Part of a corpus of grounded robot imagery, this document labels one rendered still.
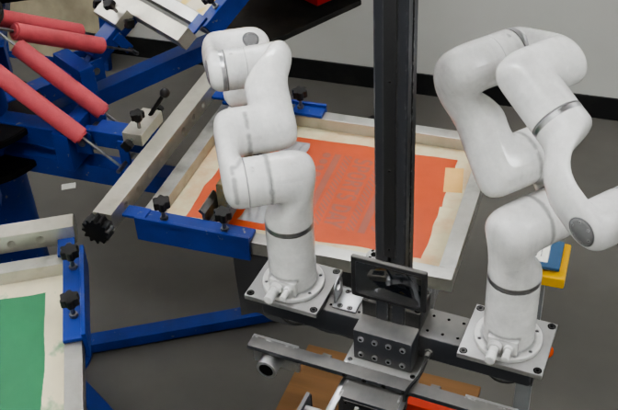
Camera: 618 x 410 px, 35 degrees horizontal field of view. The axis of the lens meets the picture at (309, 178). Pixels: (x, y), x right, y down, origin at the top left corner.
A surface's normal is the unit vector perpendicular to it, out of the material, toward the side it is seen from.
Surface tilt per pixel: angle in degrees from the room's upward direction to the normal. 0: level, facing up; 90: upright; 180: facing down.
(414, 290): 90
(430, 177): 0
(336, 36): 90
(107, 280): 0
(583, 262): 0
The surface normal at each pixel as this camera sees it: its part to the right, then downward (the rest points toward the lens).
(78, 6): -0.32, 0.42
